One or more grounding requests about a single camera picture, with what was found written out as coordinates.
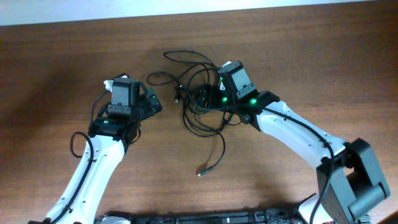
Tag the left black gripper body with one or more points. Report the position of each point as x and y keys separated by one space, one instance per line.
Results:
x=150 y=104

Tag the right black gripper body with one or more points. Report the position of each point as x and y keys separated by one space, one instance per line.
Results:
x=217 y=98

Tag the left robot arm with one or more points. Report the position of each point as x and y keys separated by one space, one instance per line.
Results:
x=111 y=132

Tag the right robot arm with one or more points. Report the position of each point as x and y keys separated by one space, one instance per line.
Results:
x=350 y=179

